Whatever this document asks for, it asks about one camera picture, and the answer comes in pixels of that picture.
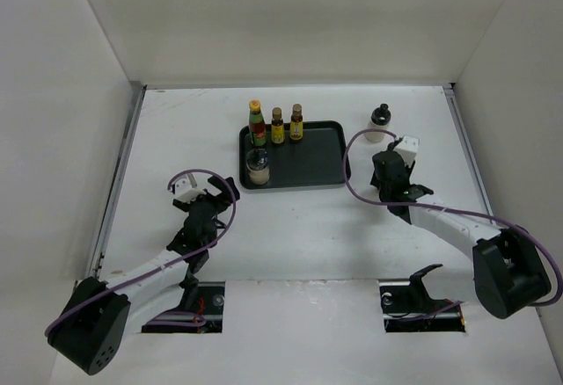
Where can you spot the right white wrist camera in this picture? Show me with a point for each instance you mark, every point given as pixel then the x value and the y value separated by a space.
pixel 407 147

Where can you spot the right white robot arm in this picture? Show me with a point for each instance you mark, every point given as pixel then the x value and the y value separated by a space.
pixel 508 273

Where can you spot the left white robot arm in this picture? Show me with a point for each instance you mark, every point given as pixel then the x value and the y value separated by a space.
pixel 101 313

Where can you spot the clear jar with white powder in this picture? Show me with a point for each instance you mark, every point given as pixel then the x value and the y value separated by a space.
pixel 257 166

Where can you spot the black plastic tray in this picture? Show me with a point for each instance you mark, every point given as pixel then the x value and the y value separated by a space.
pixel 317 160

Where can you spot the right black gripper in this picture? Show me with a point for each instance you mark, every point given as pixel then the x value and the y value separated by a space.
pixel 375 181

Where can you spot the small amber sauce bottle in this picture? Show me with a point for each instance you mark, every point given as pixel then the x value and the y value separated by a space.
pixel 296 123

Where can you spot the tall red green sauce bottle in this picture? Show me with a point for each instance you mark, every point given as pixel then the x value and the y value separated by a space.
pixel 257 125

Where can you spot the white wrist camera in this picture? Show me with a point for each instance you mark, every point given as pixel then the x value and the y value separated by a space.
pixel 407 147
pixel 185 188

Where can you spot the white bottle black cap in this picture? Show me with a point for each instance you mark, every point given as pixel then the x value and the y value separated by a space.
pixel 379 120

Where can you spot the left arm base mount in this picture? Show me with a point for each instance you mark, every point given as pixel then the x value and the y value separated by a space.
pixel 198 306

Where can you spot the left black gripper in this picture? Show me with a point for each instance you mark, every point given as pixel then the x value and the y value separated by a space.
pixel 223 200

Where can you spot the small yellow label bottle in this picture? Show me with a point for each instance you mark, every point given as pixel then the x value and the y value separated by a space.
pixel 277 127

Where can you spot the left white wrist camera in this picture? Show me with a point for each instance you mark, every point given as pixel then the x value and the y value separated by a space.
pixel 185 188

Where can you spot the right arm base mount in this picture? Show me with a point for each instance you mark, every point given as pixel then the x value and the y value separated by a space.
pixel 408 307

